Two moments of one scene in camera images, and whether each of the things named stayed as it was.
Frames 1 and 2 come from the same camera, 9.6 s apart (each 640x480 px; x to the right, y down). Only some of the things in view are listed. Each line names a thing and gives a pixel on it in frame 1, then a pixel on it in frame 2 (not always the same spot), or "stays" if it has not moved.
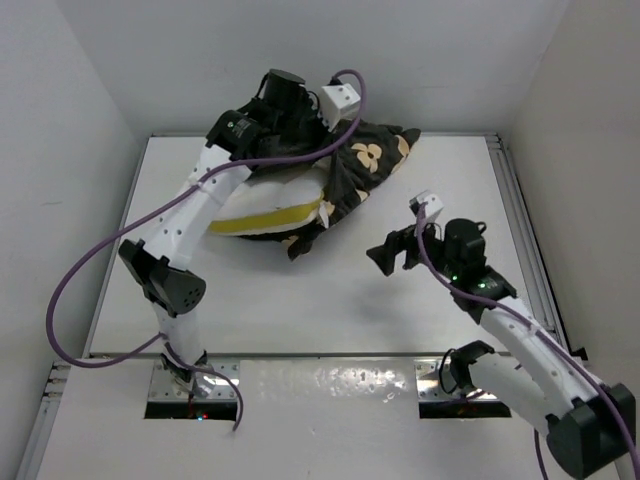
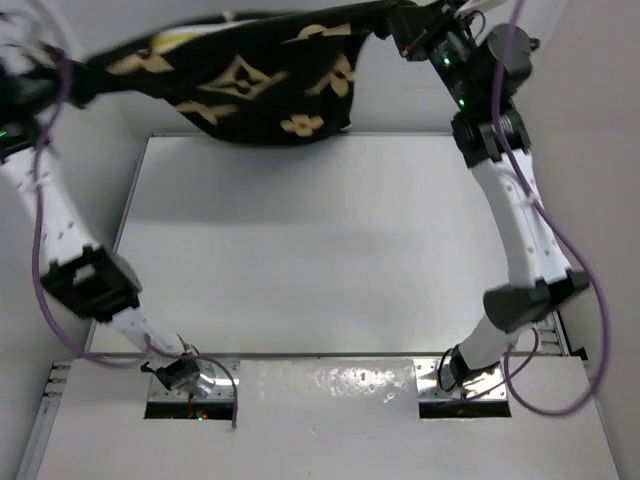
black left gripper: x=310 y=110 to x=55 y=70
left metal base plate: x=210 y=386 stays
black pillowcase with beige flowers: x=349 y=172 to x=286 y=76
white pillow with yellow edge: x=264 y=207 to x=169 y=39
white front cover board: x=295 y=420 stays
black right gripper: x=384 y=254 to x=421 y=25
